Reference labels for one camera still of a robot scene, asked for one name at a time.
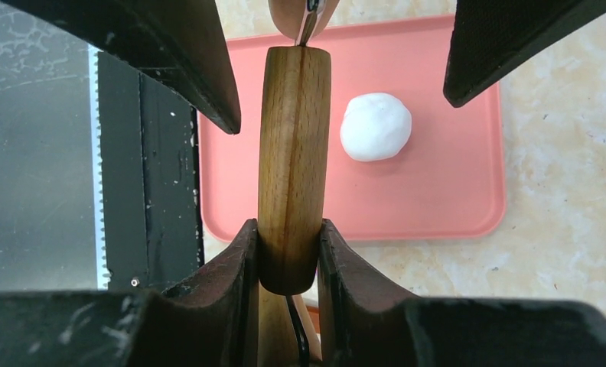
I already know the wooden rolling pin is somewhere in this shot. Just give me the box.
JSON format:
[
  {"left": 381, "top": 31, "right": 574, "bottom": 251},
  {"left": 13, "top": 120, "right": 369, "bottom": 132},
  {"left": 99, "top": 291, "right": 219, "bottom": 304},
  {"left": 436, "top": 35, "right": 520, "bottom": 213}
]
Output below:
[{"left": 256, "top": 0, "right": 340, "bottom": 367}]

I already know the white dough ball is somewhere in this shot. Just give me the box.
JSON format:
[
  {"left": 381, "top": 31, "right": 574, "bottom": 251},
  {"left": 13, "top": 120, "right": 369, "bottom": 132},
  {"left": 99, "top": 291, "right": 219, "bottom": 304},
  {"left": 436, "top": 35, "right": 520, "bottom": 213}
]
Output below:
[{"left": 340, "top": 93, "right": 412, "bottom": 162}]

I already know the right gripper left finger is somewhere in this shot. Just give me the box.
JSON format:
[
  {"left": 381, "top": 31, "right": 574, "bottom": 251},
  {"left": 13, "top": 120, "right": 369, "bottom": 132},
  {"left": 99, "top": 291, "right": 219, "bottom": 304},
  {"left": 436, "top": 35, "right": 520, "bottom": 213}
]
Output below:
[{"left": 0, "top": 219, "right": 258, "bottom": 366}]

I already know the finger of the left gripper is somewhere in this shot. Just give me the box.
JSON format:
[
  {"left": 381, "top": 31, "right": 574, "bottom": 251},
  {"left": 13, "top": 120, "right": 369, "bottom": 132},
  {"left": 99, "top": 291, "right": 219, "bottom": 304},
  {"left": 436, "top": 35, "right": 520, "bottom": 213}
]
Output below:
[
  {"left": 8, "top": 0, "right": 241, "bottom": 135},
  {"left": 443, "top": 0, "right": 606, "bottom": 108}
]

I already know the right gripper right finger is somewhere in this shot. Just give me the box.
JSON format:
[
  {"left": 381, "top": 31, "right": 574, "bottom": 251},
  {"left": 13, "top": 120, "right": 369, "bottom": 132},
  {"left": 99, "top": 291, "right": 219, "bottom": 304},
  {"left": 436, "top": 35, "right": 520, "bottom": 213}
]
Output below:
[{"left": 318, "top": 220, "right": 606, "bottom": 366}]

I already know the pink plastic tray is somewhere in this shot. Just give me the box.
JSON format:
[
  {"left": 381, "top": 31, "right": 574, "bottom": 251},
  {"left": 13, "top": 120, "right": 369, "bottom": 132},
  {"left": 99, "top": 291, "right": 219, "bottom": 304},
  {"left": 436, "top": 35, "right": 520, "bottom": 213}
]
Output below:
[{"left": 198, "top": 15, "right": 506, "bottom": 242}]

